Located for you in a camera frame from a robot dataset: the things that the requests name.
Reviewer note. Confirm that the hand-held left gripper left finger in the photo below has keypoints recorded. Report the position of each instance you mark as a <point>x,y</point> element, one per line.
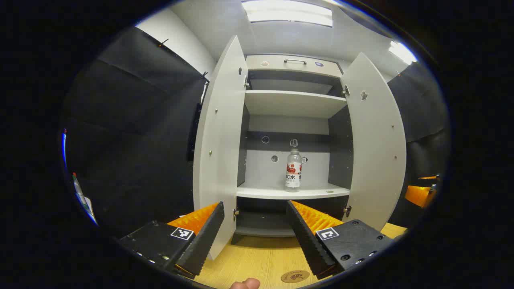
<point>200,241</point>

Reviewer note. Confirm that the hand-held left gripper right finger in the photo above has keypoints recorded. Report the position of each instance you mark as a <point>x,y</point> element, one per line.
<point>309,241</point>

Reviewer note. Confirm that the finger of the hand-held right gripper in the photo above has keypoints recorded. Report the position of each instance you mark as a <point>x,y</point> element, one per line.
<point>417,195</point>
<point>429,177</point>

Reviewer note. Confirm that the round wooden coaster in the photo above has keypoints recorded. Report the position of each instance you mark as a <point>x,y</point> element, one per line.
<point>295,276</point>

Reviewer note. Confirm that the grey cabinet door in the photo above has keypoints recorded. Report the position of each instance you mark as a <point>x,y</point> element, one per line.
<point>219,140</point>
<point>377,152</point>

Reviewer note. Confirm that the clear bottle red label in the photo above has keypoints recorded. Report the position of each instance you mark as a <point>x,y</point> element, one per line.
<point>293,176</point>

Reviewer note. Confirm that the small green capped bottle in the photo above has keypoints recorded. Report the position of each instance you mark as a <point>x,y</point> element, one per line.
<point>78,190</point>

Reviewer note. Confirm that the white paper sheet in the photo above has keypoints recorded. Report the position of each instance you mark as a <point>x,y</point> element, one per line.
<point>89,208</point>

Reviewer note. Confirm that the black backdrop cloth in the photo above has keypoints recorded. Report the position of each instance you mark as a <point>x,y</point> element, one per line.
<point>132,140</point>

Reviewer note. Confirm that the ceiling light panel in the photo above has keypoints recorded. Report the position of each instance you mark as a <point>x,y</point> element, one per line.
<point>402,52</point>
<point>287,12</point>

